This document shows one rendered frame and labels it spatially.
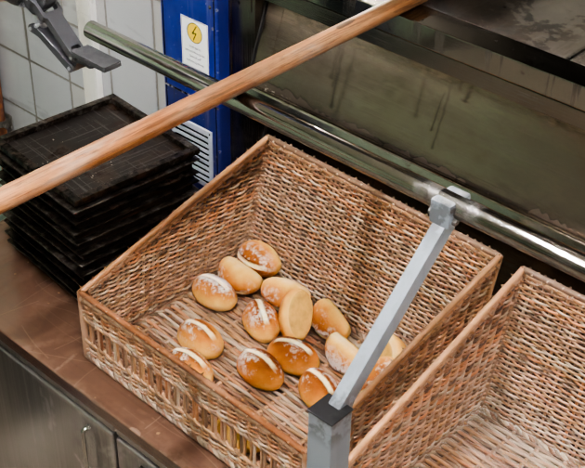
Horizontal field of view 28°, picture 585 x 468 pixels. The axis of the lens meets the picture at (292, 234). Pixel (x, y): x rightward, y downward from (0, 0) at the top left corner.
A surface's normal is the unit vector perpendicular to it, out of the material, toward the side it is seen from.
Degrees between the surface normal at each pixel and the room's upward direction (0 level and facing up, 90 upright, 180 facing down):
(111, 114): 0
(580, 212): 70
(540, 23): 0
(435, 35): 90
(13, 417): 90
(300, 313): 52
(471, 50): 90
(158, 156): 0
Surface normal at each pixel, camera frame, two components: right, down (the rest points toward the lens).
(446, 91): -0.63, 0.11
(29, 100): -0.68, 0.42
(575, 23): 0.02, -0.82
